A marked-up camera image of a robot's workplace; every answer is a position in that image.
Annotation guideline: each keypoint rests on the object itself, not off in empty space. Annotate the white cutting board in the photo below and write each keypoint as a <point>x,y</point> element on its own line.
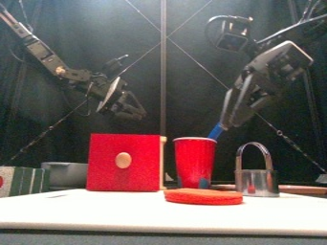
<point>127,213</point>

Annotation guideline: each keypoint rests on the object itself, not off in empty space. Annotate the red drawer box wooden knob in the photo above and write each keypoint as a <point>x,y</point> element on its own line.
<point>123,162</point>

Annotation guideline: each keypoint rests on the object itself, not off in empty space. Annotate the diagonal metal brace rod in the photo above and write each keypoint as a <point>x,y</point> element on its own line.
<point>290,142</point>
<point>47,129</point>

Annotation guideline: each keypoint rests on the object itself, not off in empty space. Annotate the red plastic cup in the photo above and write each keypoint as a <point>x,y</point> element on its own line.
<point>195,161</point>

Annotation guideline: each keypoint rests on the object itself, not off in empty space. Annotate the flat red dough disc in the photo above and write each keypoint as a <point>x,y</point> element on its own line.
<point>203,196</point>

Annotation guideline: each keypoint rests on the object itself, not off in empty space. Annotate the vertical metal frame pole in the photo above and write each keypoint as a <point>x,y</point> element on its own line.
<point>163,63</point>

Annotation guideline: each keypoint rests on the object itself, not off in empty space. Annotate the blue stick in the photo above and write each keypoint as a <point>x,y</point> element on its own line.
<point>216,131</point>

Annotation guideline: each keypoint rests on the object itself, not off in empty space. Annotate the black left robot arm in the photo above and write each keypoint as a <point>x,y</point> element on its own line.
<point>40,51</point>

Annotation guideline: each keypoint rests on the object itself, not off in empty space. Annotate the grey bowl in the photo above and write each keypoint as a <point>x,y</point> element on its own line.
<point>65,173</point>

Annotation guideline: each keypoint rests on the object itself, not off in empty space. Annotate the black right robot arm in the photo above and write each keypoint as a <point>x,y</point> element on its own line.
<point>294,25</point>

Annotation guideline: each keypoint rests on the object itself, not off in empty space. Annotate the wooden board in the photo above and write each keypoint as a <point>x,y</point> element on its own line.
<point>304,189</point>

